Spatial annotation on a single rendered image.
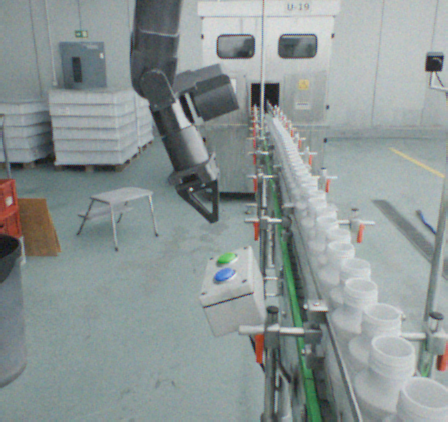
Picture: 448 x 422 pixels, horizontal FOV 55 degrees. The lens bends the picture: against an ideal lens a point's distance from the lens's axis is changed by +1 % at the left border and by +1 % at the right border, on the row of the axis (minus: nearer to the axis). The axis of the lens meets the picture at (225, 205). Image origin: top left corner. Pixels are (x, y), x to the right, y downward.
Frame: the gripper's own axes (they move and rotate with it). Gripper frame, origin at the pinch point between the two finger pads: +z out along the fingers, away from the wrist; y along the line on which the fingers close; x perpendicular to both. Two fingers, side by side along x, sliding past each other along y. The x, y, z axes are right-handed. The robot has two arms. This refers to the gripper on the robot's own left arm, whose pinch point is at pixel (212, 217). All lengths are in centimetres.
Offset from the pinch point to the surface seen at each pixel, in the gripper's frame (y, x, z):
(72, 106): 561, 246, -64
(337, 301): -14.0, -14.1, 12.1
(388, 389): -31.8, -15.5, 11.0
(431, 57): 71, -63, -4
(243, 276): -7.7, -2.6, 7.8
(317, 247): 3.5, -14.1, 11.8
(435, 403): -35.0, -18.4, 10.5
